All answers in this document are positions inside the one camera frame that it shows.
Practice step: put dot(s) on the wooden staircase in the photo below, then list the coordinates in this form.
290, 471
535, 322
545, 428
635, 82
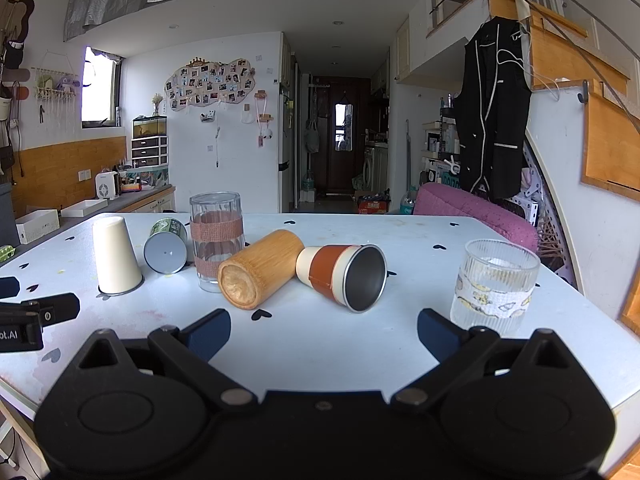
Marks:
600, 125

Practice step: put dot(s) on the white countertop appliance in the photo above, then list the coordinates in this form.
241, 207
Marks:
106, 185

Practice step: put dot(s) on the plastic water bottle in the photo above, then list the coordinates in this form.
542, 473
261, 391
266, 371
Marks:
408, 202

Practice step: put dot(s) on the red cardboard box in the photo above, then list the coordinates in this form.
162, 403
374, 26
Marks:
374, 205

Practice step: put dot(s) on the ribbed glass cup with print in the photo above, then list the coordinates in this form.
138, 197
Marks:
492, 290

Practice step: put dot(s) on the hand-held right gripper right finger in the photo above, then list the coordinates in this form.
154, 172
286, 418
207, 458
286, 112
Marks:
436, 335

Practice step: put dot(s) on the plain white cup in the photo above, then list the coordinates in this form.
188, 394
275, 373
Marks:
116, 255

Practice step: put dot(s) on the hanging tote bag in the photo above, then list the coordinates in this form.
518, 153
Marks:
312, 137

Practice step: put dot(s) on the small drawer unit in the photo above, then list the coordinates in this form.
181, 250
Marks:
149, 152

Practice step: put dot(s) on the dark wooden door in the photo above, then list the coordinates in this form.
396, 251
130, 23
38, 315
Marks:
357, 135

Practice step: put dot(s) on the white refrigerator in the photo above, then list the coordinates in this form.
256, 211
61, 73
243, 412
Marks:
286, 150

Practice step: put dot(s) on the washing machine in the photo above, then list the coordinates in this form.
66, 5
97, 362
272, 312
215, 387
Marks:
376, 167

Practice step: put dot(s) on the kitchen counter cabinet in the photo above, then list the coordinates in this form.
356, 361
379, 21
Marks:
145, 201

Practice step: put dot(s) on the cloud-shaped photo board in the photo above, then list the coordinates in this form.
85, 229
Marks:
210, 84

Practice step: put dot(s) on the clear glass with brown band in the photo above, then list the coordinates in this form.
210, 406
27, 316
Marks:
216, 230

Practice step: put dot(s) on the pink cushioned chair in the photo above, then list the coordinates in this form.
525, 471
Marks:
465, 210

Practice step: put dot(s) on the green printed tin can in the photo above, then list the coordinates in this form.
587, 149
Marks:
164, 252

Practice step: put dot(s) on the dark grey box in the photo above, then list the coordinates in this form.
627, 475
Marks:
7, 215

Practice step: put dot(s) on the window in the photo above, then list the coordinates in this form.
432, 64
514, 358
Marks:
97, 87

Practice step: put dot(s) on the glass fish tank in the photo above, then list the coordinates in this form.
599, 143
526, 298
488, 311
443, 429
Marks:
149, 127

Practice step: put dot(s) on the white storage box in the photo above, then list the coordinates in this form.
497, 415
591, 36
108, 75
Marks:
37, 226

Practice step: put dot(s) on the black jacket with white trim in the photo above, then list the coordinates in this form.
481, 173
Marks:
492, 110

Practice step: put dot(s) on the white shallow tray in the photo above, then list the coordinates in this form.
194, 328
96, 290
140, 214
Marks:
82, 207

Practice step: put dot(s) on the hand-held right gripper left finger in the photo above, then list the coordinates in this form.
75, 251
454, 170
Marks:
212, 335

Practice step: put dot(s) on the door mirror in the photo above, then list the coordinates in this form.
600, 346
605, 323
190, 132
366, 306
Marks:
342, 127

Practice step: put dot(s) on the macrame wall shelf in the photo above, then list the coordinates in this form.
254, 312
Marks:
55, 87

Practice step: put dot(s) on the bamboo wooden cup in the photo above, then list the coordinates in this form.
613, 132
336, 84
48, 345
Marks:
265, 265

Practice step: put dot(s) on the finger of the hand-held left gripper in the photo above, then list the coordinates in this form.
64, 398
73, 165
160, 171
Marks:
9, 287
60, 306

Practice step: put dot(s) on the brown and cream steel cup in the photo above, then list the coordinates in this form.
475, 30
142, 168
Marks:
325, 272

